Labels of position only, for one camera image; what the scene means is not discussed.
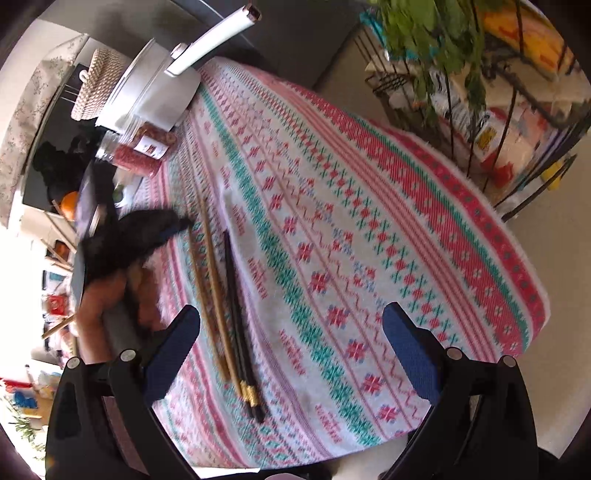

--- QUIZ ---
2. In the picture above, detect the black wire storage rack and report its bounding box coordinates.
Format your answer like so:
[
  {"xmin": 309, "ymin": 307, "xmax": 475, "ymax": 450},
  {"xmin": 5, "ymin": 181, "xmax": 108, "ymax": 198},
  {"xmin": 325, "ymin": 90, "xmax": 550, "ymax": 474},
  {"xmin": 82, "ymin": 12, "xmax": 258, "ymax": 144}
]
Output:
[{"xmin": 355, "ymin": 1, "xmax": 590, "ymax": 220}]

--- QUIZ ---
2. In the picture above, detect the red goji jar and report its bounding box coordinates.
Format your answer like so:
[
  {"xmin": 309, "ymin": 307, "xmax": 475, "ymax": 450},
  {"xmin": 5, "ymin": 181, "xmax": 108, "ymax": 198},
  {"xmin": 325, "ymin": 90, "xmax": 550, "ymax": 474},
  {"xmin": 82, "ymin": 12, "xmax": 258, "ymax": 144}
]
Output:
[{"xmin": 96, "ymin": 131, "xmax": 160, "ymax": 178}]

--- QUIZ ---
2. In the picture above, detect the green leafy vegetable bunch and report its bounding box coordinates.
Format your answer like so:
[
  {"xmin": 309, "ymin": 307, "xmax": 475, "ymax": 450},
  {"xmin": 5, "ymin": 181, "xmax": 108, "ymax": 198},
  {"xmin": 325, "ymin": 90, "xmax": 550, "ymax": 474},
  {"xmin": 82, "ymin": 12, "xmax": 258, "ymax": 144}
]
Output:
[{"xmin": 360, "ymin": 0, "xmax": 499, "ymax": 128}]

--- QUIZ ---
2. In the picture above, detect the orange fruit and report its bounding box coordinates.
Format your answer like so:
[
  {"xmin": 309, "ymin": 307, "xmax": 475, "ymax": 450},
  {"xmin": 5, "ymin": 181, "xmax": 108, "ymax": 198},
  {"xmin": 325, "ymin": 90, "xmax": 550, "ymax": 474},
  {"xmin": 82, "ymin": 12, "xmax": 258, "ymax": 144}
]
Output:
[{"xmin": 60, "ymin": 191, "xmax": 78, "ymax": 222}]

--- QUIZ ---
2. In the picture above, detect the woven straw lid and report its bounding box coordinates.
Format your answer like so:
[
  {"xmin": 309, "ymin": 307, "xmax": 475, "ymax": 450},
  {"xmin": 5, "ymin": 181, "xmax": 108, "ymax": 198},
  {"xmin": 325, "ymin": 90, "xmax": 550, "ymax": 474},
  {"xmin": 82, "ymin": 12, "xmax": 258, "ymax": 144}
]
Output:
[{"xmin": 70, "ymin": 47, "xmax": 130, "ymax": 121}]

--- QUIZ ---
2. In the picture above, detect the dark grey refrigerator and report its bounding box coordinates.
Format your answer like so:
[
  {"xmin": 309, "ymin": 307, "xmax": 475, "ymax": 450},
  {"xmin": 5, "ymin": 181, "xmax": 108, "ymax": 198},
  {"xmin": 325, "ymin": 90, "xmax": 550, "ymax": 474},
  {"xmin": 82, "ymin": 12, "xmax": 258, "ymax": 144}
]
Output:
[{"xmin": 41, "ymin": 1, "xmax": 360, "ymax": 88}]

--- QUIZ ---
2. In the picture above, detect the floral microwave cover cloth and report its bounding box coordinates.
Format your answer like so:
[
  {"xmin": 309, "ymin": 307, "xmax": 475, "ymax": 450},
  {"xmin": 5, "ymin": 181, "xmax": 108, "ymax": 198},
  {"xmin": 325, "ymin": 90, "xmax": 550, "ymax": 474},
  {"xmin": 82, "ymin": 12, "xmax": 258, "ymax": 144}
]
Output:
[{"xmin": 1, "ymin": 34, "xmax": 88, "ymax": 228}]

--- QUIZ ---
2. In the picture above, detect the person's left hand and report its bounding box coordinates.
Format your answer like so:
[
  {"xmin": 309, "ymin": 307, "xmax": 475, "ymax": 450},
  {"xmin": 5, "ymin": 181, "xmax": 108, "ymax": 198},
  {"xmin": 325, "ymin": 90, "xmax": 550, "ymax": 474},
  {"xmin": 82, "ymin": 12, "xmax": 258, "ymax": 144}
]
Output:
[{"xmin": 75, "ymin": 267, "xmax": 164, "ymax": 364}]

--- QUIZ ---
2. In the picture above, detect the black gold-tipped chopstick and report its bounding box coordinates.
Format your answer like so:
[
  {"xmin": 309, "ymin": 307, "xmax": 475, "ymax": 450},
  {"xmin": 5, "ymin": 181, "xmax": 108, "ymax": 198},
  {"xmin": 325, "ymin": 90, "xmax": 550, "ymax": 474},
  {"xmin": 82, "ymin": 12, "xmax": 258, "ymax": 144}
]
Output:
[
  {"xmin": 223, "ymin": 232, "xmax": 267, "ymax": 424},
  {"xmin": 221, "ymin": 230, "xmax": 260, "ymax": 418}
]

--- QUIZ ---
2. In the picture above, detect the red labelled spice jar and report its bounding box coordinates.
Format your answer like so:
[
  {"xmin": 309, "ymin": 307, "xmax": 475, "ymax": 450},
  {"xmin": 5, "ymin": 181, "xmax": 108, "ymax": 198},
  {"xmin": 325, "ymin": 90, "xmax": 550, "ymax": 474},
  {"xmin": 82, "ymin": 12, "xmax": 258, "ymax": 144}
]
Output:
[{"xmin": 131, "ymin": 122, "xmax": 177, "ymax": 160}]

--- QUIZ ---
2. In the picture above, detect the white electric cooking pot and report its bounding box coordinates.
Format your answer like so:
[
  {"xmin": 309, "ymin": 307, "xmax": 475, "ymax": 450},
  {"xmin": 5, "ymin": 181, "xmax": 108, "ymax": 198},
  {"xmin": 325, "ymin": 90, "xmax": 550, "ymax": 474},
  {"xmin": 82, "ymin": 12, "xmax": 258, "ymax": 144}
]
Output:
[{"xmin": 96, "ymin": 4, "xmax": 262, "ymax": 134}]

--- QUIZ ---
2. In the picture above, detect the black microwave oven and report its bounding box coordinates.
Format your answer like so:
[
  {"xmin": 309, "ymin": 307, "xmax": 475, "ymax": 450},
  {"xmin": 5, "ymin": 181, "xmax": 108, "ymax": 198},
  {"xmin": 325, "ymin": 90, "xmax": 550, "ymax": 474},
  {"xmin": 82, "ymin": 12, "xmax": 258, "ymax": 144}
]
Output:
[{"xmin": 23, "ymin": 64, "xmax": 107, "ymax": 212}]

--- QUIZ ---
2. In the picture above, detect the patterned red green tablecloth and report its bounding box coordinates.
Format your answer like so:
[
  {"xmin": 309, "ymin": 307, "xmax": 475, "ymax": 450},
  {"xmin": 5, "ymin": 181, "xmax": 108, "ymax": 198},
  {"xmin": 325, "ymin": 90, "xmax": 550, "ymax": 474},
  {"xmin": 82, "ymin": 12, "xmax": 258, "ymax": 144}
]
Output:
[{"xmin": 134, "ymin": 58, "xmax": 550, "ymax": 469}]

